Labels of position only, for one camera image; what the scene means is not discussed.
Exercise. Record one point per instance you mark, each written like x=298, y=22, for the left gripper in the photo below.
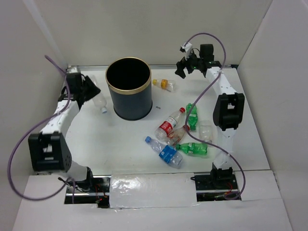
x=94, y=89

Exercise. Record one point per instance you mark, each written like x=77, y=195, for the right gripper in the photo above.
x=181, y=65

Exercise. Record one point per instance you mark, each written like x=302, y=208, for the clear bottle with white-blue cap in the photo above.
x=99, y=100

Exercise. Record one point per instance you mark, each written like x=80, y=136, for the small bottle with yellow cap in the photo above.
x=169, y=85

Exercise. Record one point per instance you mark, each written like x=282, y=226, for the green bottle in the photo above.
x=193, y=119
x=193, y=149

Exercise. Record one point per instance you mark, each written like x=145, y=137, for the blue label water bottle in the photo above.
x=166, y=152

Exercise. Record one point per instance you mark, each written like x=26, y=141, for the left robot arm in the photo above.
x=49, y=151

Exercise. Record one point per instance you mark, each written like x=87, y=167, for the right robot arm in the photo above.
x=228, y=111

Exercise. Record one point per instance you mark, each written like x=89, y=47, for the black bin with gold rim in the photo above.
x=129, y=82

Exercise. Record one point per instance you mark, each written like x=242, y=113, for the clear wide-mouth plastic jar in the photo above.
x=205, y=131

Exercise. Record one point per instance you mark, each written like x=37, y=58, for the red label water bottle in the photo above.
x=169, y=124

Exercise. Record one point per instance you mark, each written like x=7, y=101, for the crushed bottle red cap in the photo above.
x=176, y=136

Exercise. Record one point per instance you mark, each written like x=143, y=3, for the silver foil sheet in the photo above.
x=152, y=191

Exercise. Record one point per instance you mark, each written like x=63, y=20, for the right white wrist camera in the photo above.
x=186, y=47

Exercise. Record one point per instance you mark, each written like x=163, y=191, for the aluminium frame rail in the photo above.
x=131, y=91

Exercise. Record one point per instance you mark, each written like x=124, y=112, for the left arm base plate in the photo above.
x=96, y=194

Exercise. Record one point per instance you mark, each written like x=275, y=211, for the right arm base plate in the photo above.
x=207, y=190

